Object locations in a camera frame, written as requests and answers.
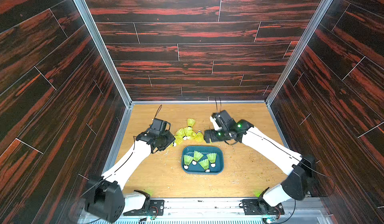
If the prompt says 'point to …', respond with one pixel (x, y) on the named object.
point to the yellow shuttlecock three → (187, 160)
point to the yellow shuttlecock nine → (177, 140)
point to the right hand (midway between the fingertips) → (213, 134)
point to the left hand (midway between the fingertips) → (174, 138)
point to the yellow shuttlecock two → (197, 156)
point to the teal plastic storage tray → (197, 169)
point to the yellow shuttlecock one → (212, 158)
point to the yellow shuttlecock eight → (190, 135)
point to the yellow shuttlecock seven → (180, 133)
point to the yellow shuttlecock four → (205, 164)
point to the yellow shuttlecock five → (190, 122)
